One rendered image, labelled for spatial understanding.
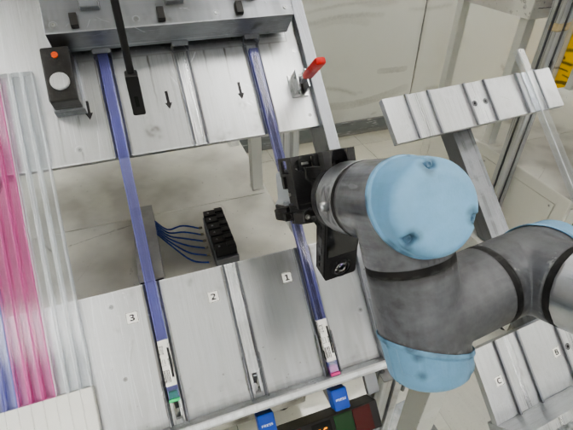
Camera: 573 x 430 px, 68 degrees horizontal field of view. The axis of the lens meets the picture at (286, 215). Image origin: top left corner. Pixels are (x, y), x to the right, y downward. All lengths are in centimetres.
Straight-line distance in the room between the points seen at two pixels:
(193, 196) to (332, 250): 73
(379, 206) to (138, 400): 44
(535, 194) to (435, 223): 114
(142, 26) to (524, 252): 54
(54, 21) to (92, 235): 59
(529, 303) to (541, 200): 102
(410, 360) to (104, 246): 84
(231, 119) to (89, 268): 52
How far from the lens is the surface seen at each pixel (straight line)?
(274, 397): 62
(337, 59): 264
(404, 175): 30
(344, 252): 51
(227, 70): 70
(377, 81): 282
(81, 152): 66
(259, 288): 62
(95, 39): 67
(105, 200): 124
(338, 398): 66
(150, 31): 67
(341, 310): 66
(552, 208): 142
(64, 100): 63
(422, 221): 31
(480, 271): 39
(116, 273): 100
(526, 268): 42
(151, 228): 102
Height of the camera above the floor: 128
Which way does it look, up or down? 37 degrees down
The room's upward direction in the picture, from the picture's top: straight up
